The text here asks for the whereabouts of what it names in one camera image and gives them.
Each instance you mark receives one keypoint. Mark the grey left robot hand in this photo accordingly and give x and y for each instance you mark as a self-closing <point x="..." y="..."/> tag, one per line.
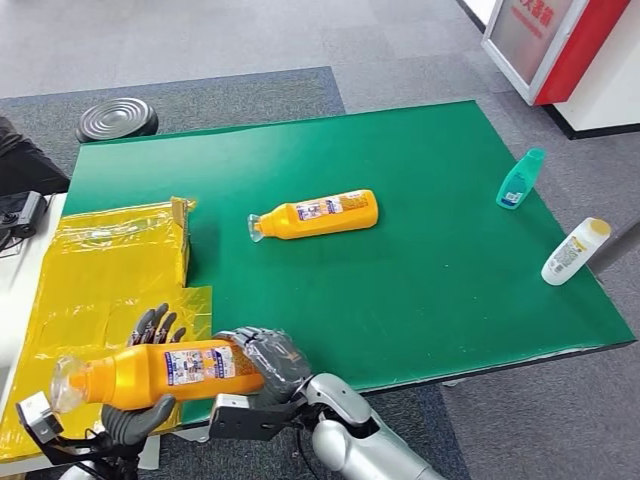
<point x="135" y="411"/>

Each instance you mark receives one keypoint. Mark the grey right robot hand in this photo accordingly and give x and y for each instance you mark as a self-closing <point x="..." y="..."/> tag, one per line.
<point x="272" y="361"/>

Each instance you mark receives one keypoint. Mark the orange bottle with clear cap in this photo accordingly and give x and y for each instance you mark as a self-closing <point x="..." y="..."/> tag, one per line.
<point x="320" y="215"/>
<point x="160" y="374"/>

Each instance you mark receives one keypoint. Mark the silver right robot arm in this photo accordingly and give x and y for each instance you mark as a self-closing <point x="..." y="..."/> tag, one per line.
<point x="360" y="430"/>

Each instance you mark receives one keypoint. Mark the teal translucent bottle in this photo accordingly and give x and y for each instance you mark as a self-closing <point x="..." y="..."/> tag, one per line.
<point x="520" y="179"/>

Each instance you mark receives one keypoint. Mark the white bottle with yellow cap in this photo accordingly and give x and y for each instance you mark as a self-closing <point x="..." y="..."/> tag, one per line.
<point x="573" y="252"/>

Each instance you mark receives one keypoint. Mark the yellow plastic wrapped box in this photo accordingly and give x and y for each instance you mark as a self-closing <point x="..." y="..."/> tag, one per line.
<point x="90" y="285"/>

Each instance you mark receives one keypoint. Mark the white side table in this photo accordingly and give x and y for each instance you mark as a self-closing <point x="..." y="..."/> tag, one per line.
<point x="15" y="291"/>

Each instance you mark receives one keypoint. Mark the green table mat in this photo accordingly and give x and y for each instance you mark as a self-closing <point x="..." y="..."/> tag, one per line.
<point x="425" y="265"/>

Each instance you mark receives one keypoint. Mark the dark grey floor carpet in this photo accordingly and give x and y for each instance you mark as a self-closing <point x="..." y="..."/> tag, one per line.
<point x="200" y="102"/>

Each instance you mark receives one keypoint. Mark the person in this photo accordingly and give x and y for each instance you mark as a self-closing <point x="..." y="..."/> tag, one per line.
<point x="25" y="166"/>

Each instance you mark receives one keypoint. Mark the round black ribbed stool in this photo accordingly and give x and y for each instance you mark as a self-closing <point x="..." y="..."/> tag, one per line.
<point x="116" y="119"/>

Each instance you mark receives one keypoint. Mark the red and white cabinet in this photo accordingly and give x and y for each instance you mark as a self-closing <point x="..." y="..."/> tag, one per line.
<point x="575" y="53"/>

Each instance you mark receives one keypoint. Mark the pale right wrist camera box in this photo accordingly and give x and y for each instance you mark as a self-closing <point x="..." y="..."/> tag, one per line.
<point x="227" y="405"/>

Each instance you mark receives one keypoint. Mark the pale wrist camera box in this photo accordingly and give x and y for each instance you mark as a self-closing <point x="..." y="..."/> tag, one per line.
<point x="227" y="405"/>
<point x="38" y="417"/>

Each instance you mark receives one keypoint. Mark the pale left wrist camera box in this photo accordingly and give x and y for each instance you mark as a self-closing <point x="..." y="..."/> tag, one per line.
<point x="38" y="417"/>

